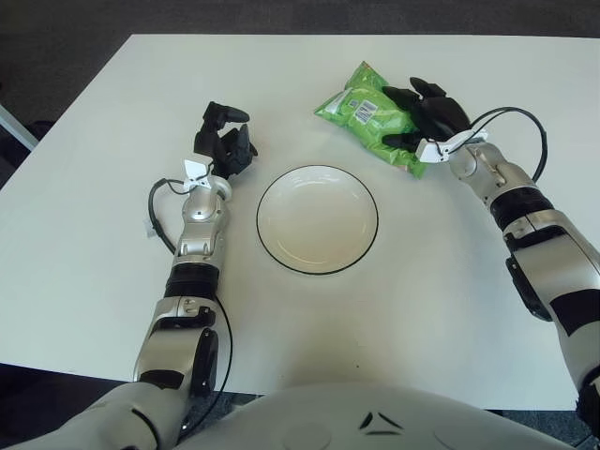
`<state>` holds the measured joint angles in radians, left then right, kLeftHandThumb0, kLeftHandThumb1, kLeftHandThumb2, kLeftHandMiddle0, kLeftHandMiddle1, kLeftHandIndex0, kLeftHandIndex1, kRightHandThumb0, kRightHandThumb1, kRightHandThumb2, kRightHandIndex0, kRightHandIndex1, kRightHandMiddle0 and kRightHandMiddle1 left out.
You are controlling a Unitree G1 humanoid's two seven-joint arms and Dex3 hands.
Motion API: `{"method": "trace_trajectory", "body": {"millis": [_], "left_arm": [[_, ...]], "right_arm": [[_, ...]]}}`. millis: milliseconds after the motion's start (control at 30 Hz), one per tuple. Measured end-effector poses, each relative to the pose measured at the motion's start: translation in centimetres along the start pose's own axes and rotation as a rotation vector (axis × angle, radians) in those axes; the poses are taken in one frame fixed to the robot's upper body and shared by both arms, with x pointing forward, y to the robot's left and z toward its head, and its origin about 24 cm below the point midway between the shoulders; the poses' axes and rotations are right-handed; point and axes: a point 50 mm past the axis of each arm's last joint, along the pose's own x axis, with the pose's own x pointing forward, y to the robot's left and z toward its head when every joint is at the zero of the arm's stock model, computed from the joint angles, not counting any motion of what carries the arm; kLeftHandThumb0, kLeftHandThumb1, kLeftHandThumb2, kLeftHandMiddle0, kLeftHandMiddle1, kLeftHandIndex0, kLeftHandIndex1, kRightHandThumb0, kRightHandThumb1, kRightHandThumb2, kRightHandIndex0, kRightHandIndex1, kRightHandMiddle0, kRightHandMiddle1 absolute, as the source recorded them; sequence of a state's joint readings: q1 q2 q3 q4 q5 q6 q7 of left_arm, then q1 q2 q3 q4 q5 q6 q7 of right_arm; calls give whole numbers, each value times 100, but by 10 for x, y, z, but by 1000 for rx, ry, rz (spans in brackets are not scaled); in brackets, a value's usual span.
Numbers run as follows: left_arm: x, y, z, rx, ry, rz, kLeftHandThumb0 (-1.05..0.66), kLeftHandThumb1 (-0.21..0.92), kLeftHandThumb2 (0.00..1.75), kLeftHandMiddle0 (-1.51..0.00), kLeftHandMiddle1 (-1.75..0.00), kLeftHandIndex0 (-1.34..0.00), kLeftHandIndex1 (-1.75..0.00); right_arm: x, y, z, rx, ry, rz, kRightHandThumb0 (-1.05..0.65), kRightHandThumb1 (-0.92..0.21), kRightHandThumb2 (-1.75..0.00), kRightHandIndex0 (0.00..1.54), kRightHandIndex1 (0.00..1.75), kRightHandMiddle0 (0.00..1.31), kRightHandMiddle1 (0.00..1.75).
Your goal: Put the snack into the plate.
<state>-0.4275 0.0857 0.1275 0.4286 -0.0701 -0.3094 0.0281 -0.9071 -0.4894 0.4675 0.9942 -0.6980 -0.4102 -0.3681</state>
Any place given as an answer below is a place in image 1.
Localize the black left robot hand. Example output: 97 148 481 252
193 100 259 179

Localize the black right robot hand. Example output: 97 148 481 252
382 77 473 152

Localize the green chip bag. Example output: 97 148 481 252
313 61 428 180

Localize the white plate with black rim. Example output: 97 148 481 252
255 163 379 276

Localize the white left wrist tag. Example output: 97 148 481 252
183 157 210 191

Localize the white wrist tag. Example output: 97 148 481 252
414 129 489 164
183 157 210 191

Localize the white right wrist tag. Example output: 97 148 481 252
414 129 489 164

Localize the white furniture edge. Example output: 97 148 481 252
0 102 39 152

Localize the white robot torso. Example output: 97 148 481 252
177 382 582 450

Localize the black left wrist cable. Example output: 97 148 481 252
147 177 189 254

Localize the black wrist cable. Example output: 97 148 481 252
147 177 189 254
468 107 549 182

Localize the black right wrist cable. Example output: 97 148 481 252
468 107 549 182

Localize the thin black left elbow cable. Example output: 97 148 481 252
180 299 234 437

